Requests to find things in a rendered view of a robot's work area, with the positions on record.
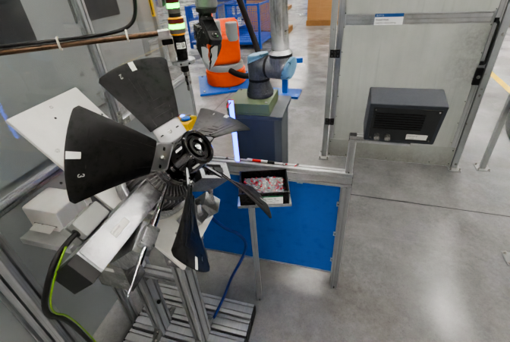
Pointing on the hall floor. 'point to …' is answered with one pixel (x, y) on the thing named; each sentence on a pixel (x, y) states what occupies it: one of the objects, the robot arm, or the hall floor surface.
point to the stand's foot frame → (237, 327)
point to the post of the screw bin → (255, 252)
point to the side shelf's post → (126, 304)
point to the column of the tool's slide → (29, 296)
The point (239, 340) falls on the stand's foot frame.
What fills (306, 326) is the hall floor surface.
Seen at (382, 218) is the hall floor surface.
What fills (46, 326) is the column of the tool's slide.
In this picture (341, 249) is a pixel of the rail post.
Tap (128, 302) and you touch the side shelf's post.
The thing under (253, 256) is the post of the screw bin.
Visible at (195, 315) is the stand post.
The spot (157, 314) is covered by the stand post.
